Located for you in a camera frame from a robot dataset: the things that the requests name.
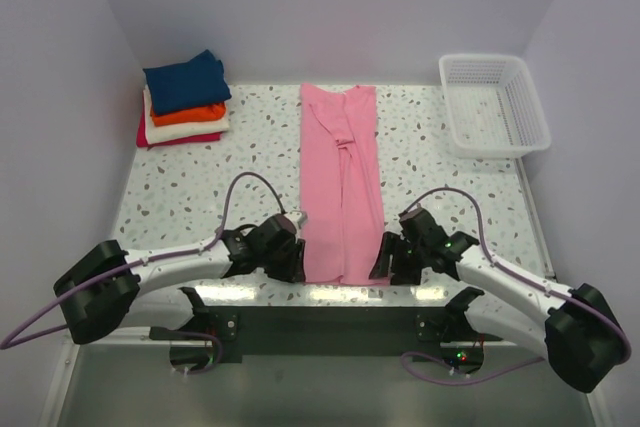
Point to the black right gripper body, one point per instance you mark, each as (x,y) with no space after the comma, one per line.
(418,250)

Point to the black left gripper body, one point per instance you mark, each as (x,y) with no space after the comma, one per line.
(280,265)

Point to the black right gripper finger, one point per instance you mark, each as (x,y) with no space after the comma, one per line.
(384,263)
(406,275)

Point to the pink t shirt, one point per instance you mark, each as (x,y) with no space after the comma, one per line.
(340,185)

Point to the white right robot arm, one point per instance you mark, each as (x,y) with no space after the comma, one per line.
(573,329)

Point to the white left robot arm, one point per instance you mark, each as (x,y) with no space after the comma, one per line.
(97,293)

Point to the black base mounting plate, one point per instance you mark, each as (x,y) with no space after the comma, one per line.
(322,331)

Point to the white plastic basket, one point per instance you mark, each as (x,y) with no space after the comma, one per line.
(493,106)

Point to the folded orange t shirt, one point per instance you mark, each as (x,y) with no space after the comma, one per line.
(206,113)

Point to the folded cream white t shirt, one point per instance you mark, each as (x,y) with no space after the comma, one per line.
(149,134)

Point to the folded crimson red t shirt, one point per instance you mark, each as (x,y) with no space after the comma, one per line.
(194,139)

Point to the folded navy blue t shirt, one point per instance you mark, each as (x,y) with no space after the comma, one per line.
(197,82)

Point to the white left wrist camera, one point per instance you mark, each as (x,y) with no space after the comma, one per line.
(297,218)

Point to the aluminium rail frame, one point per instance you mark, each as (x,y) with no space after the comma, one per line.
(258,290)

